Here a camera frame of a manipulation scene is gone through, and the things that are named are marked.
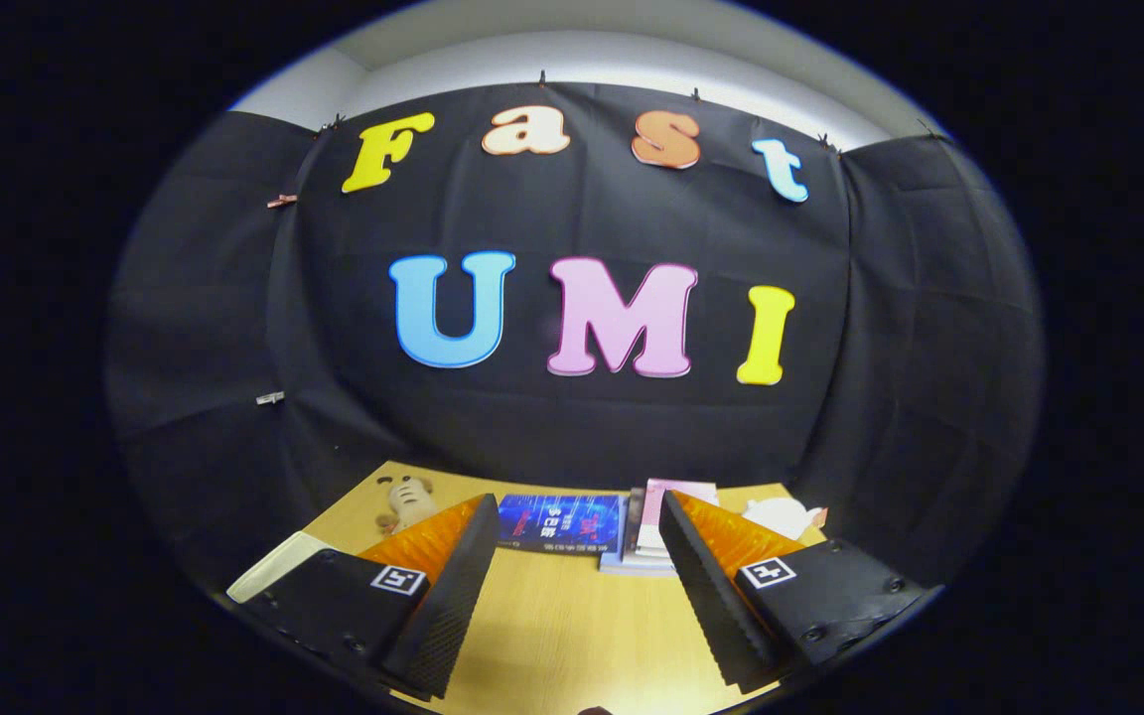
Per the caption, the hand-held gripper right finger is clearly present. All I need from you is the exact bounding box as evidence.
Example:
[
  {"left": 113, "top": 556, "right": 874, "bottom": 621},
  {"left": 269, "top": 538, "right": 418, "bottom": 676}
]
[{"left": 657, "top": 489, "right": 930, "bottom": 696}]

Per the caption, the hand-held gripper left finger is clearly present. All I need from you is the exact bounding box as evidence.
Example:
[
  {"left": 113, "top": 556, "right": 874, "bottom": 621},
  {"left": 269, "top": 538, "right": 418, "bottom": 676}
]
[{"left": 264, "top": 493, "right": 501, "bottom": 701}]

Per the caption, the light blue book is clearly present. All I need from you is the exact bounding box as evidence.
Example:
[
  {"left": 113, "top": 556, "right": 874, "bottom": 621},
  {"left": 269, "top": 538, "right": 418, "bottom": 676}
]
[{"left": 598, "top": 550, "right": 678, "bottom": 580}]

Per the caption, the pink cover book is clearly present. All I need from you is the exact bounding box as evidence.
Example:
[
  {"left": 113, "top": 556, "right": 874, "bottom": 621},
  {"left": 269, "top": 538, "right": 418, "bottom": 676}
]
[{"left": 636, "top": 478, "right": 721, "bottom": 558}]

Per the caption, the grey cover book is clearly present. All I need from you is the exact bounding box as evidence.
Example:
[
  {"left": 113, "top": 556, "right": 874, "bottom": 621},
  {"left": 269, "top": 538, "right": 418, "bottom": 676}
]
[{"left": 621, "top": 486, "right": 645, "bottom": 558}]

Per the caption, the white plush toy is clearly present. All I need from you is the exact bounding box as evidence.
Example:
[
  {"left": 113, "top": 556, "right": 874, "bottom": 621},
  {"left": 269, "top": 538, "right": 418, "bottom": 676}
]
[{"left": 740, "top": 496, "right": 829, "bottom": 543}]

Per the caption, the brown plush dog toy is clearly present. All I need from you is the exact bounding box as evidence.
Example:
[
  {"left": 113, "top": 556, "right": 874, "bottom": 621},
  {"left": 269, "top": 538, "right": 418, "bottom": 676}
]
[{"left": 372, "top": 474, "right": 440, "bottom": 538}]

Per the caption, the dark blue book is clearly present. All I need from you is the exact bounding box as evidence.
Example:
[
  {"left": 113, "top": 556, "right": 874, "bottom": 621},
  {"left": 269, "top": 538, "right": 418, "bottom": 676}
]
[{"left": 495, "top": 493, "right": 630, "bottom": 558}]

